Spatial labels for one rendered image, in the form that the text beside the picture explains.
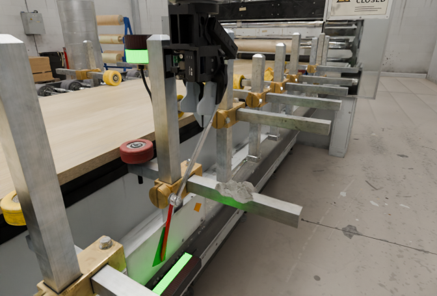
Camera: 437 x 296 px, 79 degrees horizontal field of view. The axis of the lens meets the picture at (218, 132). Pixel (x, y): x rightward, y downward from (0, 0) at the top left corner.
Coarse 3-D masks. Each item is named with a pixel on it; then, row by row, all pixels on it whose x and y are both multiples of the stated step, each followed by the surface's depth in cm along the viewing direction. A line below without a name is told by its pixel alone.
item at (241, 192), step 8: (216, 184) 56; (224, 184) 55; (232, 184) 54; (240, 184) 55; (248, 184) 55; (224, 192) 53; (232, 192) 53; (240, 192) 52; (248, 192) 54; (240, 200) 51; (248, 200) 51
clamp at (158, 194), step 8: (184, 168) 62; (192, 168) 62; (200, 168) 64; (160, 184) 55; (168, 184) 55; (176, 184) 56; (152, 192) 55; (160, 192) 54; (168, 192) 55; (176, 192) 56; (184, 192) 59; (152, 200) 56; (160, 200) 55; (160, 208) 56
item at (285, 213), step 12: (132, 168) 67; (144, 168) 65; (156, 168) 64; (192, 180) 59; (204, 180) 59; (192, 192) 59; (204, 192) 57; (216, 192) 56; (228, 204) 55; (240, 204) 54; (252, 204) 52; (264, 204) 51; (276, 204) 51; (288, 204) 51; (264, 216) 51; (276, 216) 50; (288, 216) 49; (300, 216) 50
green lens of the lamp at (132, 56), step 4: (128, 52) 48; (132, 52) 48; (136, 52) 48; (140, 52) 48; (144, 52) 48; (128, 56) 49; (132, 56) 48; (136, 56) 48; (140, 56) 48; (144, 56) 48; (128, 60) 49; (132, 60) 48; (136, 60) 48; (140, 60) 48; (144, 60) 48
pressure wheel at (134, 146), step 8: (128, 144) 67; (136, 144) 65; (144, 144) 67; (152, 144) 66; (120, 152) 64; (128, 152) 62; (136, 152) 62; (144, 152) 64; (152, 152) 66; (128, 160) 63; (136, 160) 63; (144, 160) 64
